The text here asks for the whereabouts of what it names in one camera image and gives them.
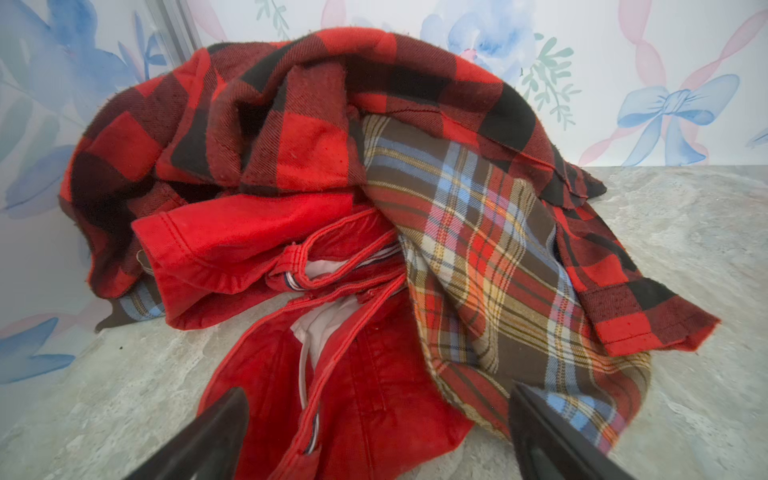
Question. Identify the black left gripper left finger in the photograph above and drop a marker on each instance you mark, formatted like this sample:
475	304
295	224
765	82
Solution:
207	448

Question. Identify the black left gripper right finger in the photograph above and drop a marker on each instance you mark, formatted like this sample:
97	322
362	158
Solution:
548	447

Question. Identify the plain red garment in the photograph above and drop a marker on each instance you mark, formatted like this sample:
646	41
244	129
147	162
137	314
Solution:
335	380

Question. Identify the red black buffalo plaid cloth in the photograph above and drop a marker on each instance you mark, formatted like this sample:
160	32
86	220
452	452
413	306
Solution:
282	118

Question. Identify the brown multicolour tartan cloth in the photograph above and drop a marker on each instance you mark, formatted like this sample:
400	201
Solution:
490	294

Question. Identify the aluminium corner post left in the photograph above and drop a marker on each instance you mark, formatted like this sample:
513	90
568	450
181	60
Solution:
175	23

